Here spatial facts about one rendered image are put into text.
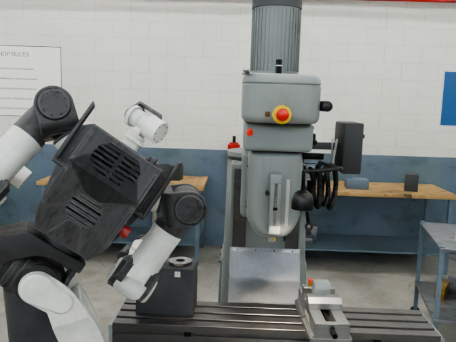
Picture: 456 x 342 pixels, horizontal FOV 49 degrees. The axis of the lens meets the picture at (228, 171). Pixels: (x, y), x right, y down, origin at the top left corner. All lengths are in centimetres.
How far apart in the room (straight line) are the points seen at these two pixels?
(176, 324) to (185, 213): 68
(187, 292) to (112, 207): 79
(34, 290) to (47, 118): 43
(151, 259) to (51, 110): 47
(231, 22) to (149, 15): 96
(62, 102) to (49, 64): 514
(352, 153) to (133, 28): 449
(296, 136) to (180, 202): 56
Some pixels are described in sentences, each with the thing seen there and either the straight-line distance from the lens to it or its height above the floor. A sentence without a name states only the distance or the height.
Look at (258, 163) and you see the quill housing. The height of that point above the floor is 158.
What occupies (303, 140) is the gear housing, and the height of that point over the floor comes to 167.
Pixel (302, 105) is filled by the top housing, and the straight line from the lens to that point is 162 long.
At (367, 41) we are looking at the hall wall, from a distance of 624.
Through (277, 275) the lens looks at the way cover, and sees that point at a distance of 228.
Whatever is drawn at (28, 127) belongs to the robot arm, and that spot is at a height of 172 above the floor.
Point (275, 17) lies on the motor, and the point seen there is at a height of 212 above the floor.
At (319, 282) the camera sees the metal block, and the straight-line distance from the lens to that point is 196.
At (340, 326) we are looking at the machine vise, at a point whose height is 104.
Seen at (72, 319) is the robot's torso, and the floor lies 122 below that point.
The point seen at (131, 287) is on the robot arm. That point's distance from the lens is 146.
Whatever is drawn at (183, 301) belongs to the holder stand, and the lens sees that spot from 195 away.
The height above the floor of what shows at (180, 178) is 91.
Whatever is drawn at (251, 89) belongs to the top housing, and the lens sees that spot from 161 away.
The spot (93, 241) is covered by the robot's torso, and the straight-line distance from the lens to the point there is 127.
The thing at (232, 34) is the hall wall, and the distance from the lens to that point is 607.
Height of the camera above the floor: 180
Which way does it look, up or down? 8 degrees down
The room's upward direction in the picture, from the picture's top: 2 degrees clockwise
